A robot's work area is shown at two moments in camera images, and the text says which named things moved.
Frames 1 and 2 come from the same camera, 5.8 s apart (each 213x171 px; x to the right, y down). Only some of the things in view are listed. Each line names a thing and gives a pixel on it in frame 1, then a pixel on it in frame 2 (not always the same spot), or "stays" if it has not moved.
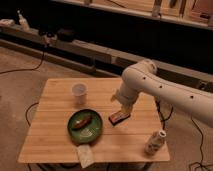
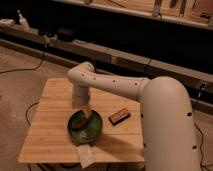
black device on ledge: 66,35 stays
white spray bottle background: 23,22 stays
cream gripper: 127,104 → 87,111
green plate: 88,133 stays
